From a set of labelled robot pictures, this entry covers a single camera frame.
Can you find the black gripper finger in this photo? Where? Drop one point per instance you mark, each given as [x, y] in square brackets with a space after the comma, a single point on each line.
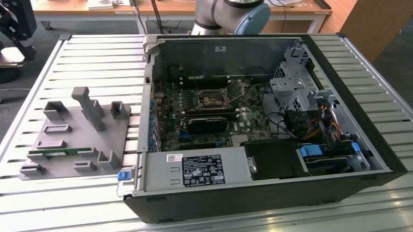
[27, 48]

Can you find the CPU socket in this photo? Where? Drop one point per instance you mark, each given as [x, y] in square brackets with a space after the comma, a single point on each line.
[213, 99]

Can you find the black RAM slot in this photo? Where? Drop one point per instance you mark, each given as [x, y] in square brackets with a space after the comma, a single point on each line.
[210, 111]
[210, 115]

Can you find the dark round base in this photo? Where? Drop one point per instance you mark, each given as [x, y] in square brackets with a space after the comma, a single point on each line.
[8, 76]

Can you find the white box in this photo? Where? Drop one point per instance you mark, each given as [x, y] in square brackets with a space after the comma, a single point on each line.
[99, 4]

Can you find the grey parts rack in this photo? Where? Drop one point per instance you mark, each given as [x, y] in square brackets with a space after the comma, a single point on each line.
[80, 135]

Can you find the wooden desk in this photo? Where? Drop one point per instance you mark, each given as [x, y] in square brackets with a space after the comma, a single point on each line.
[155, 12]

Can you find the green RAM stick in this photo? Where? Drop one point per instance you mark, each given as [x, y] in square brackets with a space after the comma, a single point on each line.
[58, 151]

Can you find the black case fan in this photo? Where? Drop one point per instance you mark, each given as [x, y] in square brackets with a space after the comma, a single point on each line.
[175, 72]

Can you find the blue case latch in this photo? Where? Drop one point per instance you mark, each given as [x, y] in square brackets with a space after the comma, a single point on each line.
[125, 175]

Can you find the silver power supply with label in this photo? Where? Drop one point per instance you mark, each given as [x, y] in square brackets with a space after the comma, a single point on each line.
[161, 169]

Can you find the green motherboard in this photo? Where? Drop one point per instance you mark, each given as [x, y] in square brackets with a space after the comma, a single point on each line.
[249, 113]

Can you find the small silver heatsink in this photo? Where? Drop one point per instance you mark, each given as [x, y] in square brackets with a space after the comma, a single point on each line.
[239, 140]

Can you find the silver drive cage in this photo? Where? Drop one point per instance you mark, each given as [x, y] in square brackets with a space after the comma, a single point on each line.
[290, 91]

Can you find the black plastic shroud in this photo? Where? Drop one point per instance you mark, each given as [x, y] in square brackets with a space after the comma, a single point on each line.
[274, 159]

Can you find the black open PC case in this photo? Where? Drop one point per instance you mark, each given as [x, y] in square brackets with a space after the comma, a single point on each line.
[226, 205]

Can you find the hard disk in blue carrier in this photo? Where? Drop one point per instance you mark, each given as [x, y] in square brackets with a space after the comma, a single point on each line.
[312, 151]

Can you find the wooden cabinet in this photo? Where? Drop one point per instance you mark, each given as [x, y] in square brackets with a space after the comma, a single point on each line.
[377, 26]

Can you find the blue plastic clip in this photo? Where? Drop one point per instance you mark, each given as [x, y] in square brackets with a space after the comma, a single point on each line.
[356, 148]

